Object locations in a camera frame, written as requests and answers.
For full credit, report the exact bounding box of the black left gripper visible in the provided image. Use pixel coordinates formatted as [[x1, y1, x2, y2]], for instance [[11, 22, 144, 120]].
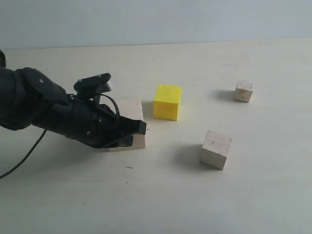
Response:
[[34, 96, 147, 149]]

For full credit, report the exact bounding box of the large pale wooden cube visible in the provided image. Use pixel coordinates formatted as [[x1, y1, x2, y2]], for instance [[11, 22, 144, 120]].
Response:
[[103, 98, 146, 152]]

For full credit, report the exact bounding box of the yellow cube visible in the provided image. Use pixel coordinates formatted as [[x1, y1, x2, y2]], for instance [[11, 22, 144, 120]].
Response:
[[153, 84, 182, 121]]

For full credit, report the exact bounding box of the medium pale wooden cube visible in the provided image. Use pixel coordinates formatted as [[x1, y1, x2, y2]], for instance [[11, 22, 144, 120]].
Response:
[[199, 130, 232, 170]]

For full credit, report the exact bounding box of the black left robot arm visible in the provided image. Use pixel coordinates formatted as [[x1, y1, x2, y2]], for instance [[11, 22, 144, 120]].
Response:
[[0, 54, 147, 149]]

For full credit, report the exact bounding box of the small pale wooden cube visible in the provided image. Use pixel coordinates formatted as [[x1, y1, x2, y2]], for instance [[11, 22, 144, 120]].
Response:
[[234, 79, 254, 103]]

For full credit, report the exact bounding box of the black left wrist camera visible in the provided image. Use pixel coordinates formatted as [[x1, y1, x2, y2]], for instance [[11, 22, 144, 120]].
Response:
[[74, 73, 113, 103]]

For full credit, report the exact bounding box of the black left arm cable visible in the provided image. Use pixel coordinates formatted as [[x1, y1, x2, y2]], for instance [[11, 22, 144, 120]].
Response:
[[0, 93, 120, 179]]

